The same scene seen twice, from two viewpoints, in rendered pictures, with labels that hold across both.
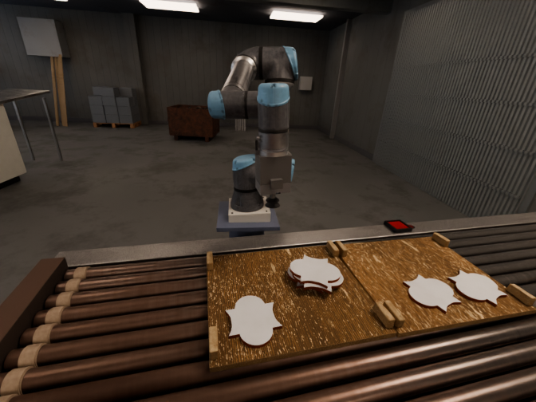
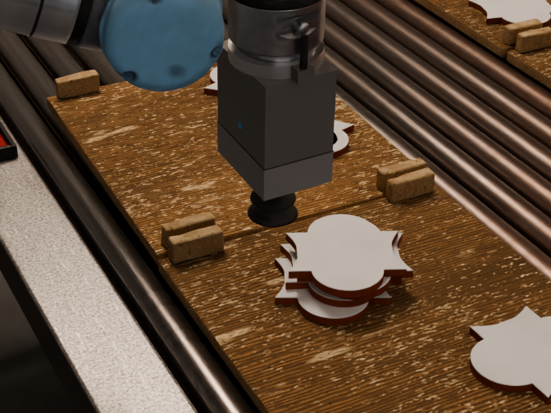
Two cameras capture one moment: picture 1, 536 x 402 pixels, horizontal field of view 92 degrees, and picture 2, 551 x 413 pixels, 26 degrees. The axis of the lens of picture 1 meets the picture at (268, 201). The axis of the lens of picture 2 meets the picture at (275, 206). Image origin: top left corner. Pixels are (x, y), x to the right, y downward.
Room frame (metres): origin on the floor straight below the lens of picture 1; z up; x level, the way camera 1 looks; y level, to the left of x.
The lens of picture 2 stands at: (0.85, 0.83, 1.66)
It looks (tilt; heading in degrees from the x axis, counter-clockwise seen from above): 32 degrees down; 258
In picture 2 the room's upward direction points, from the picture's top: straight up
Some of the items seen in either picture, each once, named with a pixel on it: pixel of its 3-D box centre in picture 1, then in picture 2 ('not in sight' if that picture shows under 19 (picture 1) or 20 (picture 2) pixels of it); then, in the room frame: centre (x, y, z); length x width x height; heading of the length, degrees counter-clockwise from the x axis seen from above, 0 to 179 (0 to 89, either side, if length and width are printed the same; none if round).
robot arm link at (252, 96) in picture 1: (268, 104); not in sight; (0.77, 0.01, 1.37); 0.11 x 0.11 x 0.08; 88
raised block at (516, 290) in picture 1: (520, 293); not in sight; (0.55, -0.69, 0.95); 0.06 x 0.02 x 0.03; 13
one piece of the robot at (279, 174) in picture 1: (273, 171); (289, 104); (0.66, -0.01, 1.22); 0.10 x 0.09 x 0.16; 16
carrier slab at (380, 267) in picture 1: (419, 274); (229, 142); (0.63, -0.47, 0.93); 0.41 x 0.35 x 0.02; 103
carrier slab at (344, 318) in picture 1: (286, 290); (399, 326); (0.53, -0.06, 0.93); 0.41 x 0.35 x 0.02; 104
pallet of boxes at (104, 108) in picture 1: (115, 107); not in sight; (8.19, 4.73, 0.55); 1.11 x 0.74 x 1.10; 98
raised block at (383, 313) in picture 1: (383, 313); (410, 184); (0.45, -0.28, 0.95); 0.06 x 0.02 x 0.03; 14
